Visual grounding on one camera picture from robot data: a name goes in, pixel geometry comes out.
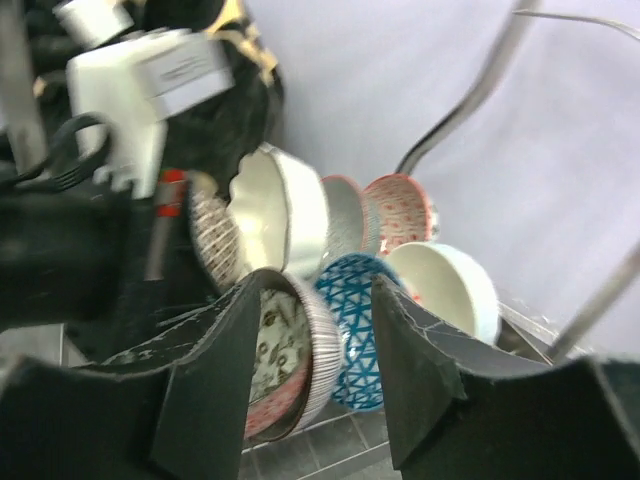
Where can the plain white bowl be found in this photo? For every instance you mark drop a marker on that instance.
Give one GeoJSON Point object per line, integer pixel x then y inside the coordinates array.
{"type": "Point", "coordinates": [451, 285]}

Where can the white scalloped bowl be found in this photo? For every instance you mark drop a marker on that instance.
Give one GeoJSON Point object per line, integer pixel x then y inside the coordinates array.
{"type": "Point", "coordinates": [280, 207]}

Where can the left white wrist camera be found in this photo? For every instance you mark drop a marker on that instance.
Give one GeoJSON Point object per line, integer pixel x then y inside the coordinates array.
{"type": "Point", "coordinates": [137, 83]}

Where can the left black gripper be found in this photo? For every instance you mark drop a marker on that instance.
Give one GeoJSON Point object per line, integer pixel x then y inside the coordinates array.
{"type": "Point", "coordinates": [66, 257]}

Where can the black and cream blanket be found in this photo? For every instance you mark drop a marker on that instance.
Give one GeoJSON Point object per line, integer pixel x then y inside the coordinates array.
{"type": "Point", "coordinates": [211, 137]}

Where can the brown cross patterned bowl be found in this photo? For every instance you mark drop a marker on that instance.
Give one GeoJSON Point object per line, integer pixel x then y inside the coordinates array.
{"type": "Point", "coordinates": [214, 234]}

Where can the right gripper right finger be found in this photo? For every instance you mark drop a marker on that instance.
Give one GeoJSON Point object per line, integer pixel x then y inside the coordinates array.
{"type": "Point", "coordinates": [457, 408]}

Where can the blue triangle patterned bowl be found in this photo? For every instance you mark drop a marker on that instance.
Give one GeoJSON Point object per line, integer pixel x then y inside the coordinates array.
{"type": "Point", "coordinates": [346, 287]}

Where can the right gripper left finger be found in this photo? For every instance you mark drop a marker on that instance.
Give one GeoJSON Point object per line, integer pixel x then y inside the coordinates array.
{"type": "Point", "coordinates": [173, 407]}

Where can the black leaf patterned bowl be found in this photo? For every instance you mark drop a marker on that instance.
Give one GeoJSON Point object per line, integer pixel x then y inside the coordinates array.
{"type": "Point", "coordinates": [281, 362]}

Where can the red patterned bowl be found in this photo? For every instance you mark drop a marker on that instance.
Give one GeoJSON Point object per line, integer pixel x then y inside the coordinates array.
{"type": "Point", "coordinates": [406, 212]}

